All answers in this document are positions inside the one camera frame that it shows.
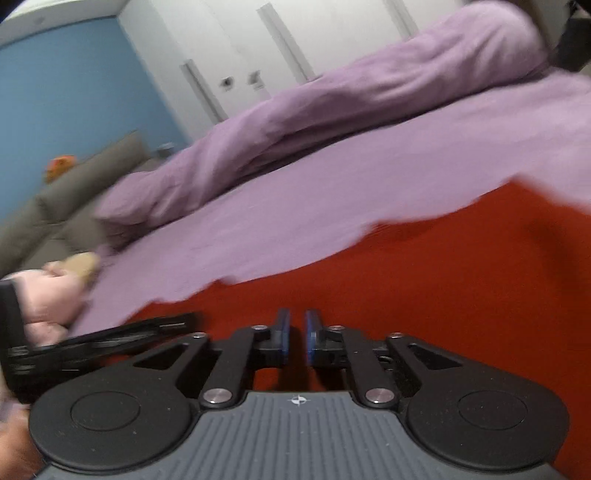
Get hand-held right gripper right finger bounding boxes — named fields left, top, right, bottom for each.
left=305, top=309, right=462, bottom=409

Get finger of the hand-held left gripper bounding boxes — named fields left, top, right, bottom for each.
left=60, top=313, right=200, bottom=365

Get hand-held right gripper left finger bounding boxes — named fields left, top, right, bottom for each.
left=134, top=308, right=291, bottom=408

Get red buttoned cardigan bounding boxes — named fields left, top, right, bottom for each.
left=124, top=182, right=591, bottom=480

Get person's left forearm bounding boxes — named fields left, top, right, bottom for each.
left=0, top=406, right=43, bottom=480

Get pale pink plush toy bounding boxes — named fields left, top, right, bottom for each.
left=9, top=270, right=89, bottom=346

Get tan plush toy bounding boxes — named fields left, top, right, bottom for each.
left=45, top=252, right=101, bottom=283

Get grey sofa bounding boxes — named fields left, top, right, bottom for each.
left=0, top=131, right=162, bottom=278

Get purple bed sheet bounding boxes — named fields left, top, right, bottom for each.
left=69, top=69, right=591, bottom=335

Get orange plush toy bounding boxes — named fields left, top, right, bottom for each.
left=44, top=156, right=77, bottom=184

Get purple duvet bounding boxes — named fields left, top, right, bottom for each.
left=95, top=0, right=555, bottom=236

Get white wardrobe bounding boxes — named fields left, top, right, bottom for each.
left=117, top=0, right=467, bottom=139

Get dark cloth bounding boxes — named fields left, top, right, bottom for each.
left=551, top=0, right=591, bottom=72

